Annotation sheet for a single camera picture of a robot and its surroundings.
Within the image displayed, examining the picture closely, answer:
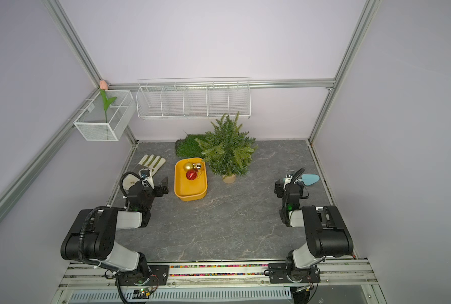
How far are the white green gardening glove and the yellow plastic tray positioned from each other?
129 millimetres

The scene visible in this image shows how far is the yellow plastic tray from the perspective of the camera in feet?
3.23

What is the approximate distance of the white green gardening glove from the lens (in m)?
1.10
